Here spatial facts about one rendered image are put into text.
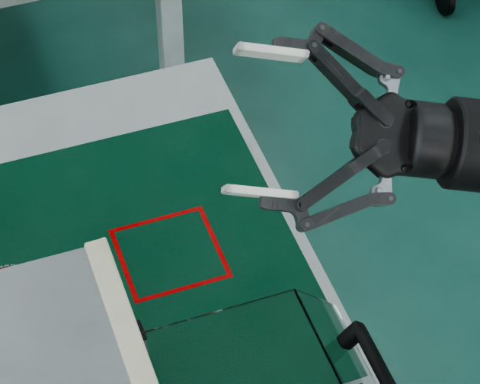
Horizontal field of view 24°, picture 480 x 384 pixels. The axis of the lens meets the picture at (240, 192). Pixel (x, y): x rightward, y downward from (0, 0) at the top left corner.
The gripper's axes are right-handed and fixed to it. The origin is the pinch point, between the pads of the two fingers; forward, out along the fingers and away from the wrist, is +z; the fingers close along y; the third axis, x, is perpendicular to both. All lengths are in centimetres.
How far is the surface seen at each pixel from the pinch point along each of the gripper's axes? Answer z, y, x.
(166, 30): -5, 43, -144
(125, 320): 9.6, -19.7, 5.0
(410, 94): -80, 46, -196
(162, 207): -1, -3, -80
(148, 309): 1, -19, -67
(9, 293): 19.8, -18.2, 1.0
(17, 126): 24, 11, -96
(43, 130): 20, 10, -95
